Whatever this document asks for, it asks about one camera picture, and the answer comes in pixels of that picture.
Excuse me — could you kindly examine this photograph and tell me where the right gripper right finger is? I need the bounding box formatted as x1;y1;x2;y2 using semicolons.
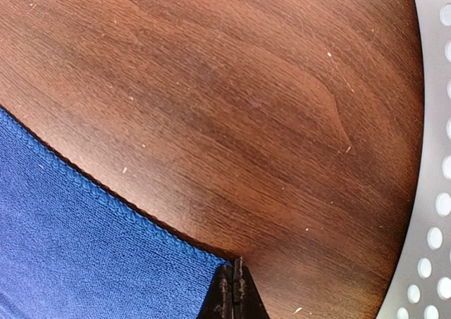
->
233;258;270;319

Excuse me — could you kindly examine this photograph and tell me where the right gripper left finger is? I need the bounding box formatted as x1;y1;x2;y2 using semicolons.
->
199;265;233;319

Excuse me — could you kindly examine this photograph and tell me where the blue towel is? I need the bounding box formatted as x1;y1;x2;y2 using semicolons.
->
1;112;225;318

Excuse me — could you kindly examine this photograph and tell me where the light blue plastic basket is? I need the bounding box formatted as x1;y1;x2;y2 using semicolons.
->
377;0;450;318

